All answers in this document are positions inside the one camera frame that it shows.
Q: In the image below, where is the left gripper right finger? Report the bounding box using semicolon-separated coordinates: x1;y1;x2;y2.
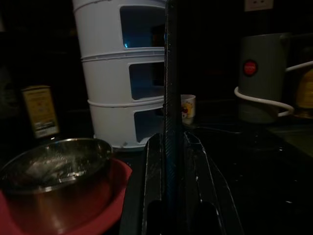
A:
182;131;245;235

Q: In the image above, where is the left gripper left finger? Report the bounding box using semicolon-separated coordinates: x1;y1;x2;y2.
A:
119;133;169;235

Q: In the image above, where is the pink red plate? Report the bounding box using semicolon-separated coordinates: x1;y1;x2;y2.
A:
0;156;134;235

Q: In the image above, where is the steel cooking pot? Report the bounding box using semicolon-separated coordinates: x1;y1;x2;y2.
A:
0;138;114;235

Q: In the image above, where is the thin steel spoon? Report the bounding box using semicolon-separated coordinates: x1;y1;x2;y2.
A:
193;124;245;135

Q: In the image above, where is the small white printed cup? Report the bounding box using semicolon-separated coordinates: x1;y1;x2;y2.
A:
180;94;197;125

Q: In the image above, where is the white three-tier storage rack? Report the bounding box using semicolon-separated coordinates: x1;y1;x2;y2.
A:
72;0;167;151

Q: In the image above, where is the grey jug with red button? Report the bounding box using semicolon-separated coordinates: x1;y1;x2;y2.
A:
238;33;291;124

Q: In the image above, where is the yellow cardboard box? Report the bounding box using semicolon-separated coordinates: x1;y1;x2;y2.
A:
21;85;61;140

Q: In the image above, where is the yellow oil bottle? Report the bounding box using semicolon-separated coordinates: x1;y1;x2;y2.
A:
294;68;313;116

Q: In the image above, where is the white flexible tap hose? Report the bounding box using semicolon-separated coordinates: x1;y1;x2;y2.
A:
234;60;313;118

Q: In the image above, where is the white wall socket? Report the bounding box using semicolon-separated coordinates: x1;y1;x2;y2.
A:
244;0;273;12

